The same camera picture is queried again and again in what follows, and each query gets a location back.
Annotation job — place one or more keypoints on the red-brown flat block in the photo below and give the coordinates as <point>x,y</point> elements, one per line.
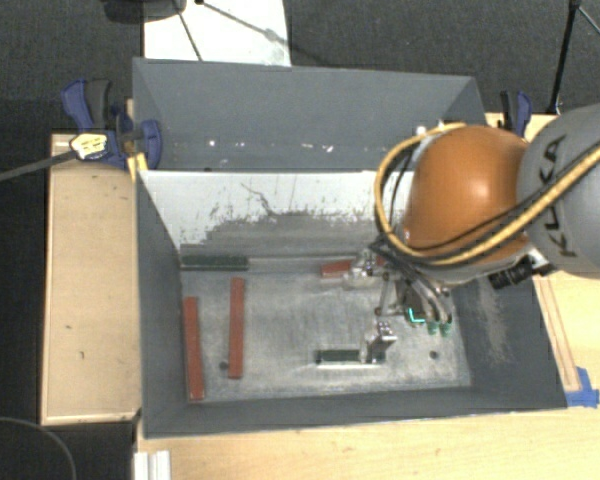
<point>236,328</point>
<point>194,348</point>
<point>336,269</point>

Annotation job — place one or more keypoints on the dark green flat block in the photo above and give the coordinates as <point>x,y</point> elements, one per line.
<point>337,356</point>
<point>214,262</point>

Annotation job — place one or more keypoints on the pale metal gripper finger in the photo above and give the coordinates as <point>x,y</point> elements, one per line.
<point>361,273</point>
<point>380,340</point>

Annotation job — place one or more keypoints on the black cylinder on white bracket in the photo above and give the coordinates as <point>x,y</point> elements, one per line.
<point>515,273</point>

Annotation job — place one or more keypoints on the pale wood board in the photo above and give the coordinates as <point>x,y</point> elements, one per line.
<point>90,278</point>

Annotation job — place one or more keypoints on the grey metal bin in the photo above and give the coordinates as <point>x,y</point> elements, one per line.
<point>290,318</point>

